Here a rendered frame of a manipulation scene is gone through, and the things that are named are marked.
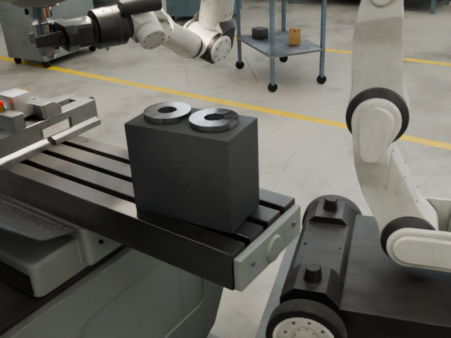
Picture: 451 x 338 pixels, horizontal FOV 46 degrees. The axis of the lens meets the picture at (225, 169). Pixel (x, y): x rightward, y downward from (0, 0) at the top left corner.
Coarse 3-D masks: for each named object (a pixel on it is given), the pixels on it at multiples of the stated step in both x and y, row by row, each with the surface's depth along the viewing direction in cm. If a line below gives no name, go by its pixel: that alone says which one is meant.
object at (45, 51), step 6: (36, 30) 114; (42, 30) 114; (48, 30) 114; (54, 30) 116; (36, 36) 115; (42, 48) 116; (48, 48) 116; (54, 48) 117; (42, 54) 116; (48, 54) 116; (54, 54) 117
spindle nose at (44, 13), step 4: (40, 8) 112; (44, 8) 112; (48, 8) 113; (32, 12) 112; (36, 12) 112; (40, 12) 112; (44, 12) 113; (48, 12) 113; (32, 16) 113; (36, 16) 113; (40, 16) 113; (44, 16) 113; (48, 16) 114
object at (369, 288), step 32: (320, 224) 163; (352, 224) 164; (320, 256) 149; (352, 256) 152; (384, 256) 151; (288, 288) 137; (320, 288) 134; (352, 288) 140; (384, 288) 139; (416, 288) 138; (448, 288) 138; (352, 320) 133; (384, 320) 130; (416, 320) 128; (448, 320) 128
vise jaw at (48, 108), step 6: (36, 102) 136; (42, 102) 136; (48, 102) 135; (54, 102) 137; (36, 108) 135; (42, 108) 134; (48, 108) 135; (54, 108) 137; (60, 108) 139; (36, 114) 136; (42, 114) 134; (48, 114) 136; (54, 114) 137
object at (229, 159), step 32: (128, 128) 99; (160, 128) 96; (192, 128) 95; (224, 128) 93; (256, 128) 99; (160, 160) 99; (192, 160) 95; (224, 160) 92; (256, 160) 102; (160, 192) 102; (192, 192) 99; (224, 192) 95; (256, 192) 105; (224, 224) 98
